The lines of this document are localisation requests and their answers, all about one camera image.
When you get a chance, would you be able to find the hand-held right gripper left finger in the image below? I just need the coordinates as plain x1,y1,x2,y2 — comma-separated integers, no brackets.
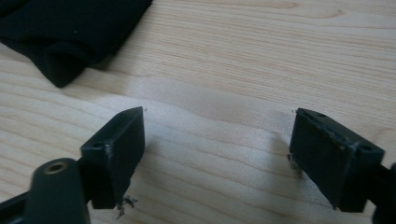
79,105,147,210

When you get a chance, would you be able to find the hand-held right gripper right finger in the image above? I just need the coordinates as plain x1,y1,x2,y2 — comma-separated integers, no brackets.
288,107,386,214

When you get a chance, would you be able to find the black cloth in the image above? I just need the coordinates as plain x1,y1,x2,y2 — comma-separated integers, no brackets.
0,0,154,89

